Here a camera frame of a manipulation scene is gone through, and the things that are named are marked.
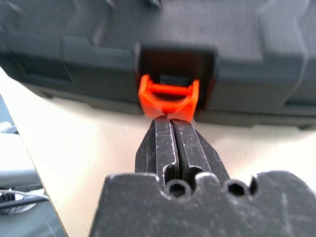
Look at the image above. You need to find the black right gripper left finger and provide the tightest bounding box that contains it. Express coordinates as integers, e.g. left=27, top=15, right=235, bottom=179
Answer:
left=135, top=116, right=180, bottom=191

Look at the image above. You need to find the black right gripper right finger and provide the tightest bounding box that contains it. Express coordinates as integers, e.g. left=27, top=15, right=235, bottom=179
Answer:
left=172, top=118, right=231, bottom=189

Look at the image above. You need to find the orange case latch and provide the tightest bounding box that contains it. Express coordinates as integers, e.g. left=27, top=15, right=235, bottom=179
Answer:
left=137, top=73, right=201, bottom=122

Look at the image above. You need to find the black plastic tool case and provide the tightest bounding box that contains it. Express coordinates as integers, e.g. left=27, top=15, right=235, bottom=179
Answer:
left=0, top=0, right=316, bottom=130

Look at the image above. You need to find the grey white sneaker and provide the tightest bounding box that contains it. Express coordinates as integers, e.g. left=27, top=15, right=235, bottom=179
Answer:
left=0, top=188, right=49, bottom=217

